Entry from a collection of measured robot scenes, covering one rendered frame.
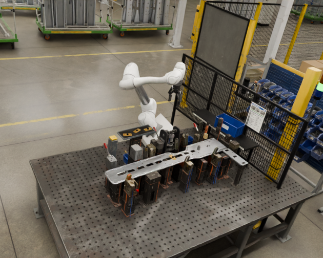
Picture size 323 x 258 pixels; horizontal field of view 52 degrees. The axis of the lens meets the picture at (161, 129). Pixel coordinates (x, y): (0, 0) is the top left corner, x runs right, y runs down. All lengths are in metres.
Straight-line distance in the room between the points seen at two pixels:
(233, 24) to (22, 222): 3.95
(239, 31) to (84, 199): 3.40
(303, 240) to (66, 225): 2.79
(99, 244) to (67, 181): 0.81
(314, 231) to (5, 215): 3.63
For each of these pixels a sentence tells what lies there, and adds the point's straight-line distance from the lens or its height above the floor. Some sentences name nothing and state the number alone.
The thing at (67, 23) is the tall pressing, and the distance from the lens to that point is 9.89.
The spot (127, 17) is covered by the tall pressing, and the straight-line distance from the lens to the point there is 10.65.
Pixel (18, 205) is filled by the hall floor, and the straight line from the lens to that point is 4.17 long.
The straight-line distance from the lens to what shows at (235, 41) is 5.31.
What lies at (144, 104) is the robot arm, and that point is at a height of 1.18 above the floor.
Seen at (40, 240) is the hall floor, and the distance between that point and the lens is 3.78.
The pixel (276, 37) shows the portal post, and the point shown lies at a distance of 7.37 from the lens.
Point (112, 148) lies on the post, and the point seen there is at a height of 1.06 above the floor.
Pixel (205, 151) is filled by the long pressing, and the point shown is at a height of 1.00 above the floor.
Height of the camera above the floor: 2.88
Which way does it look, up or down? 31 degrees down
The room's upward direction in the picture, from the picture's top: 9 degrees clockwise
